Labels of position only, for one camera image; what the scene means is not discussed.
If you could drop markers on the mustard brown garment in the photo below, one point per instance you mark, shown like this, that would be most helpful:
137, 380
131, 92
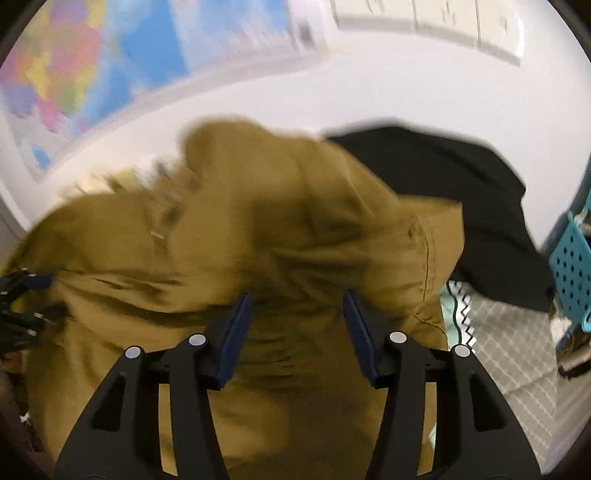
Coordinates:
277, 221

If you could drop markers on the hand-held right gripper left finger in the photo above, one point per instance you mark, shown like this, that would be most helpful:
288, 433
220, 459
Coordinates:
235, 341

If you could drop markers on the black garment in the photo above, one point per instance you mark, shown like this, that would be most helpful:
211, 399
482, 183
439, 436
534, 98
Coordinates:
438, 175

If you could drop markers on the yellow patterned bed sheet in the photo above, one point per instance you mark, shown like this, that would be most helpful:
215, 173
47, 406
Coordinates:
508, 350

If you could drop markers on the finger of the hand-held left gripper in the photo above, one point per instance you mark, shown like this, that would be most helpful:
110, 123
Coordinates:
44, 317
41, 280

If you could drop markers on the white wall socket panel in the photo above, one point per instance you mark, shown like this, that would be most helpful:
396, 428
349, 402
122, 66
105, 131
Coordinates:
438, 18

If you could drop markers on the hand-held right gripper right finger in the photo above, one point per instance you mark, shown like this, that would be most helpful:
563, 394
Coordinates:
358, 332

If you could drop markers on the teal perforated plastic basket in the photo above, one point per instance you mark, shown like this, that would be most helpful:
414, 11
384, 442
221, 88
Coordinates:
570, 258

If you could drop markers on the world map wall poster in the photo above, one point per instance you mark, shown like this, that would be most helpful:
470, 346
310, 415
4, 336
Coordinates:
69, 69

